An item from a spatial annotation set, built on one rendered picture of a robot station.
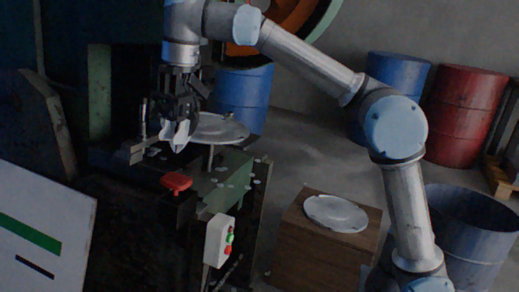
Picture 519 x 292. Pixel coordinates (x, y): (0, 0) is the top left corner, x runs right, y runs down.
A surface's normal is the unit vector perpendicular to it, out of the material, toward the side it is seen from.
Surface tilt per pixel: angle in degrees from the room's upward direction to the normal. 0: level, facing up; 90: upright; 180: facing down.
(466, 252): 92
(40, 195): 78
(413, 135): 83
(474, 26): 90
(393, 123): 83
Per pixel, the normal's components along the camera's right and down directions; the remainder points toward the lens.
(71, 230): -0.38, 0.08
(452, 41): -0.37, 0.29
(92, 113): 0.92, 0.26
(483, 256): -0.04, 0.40
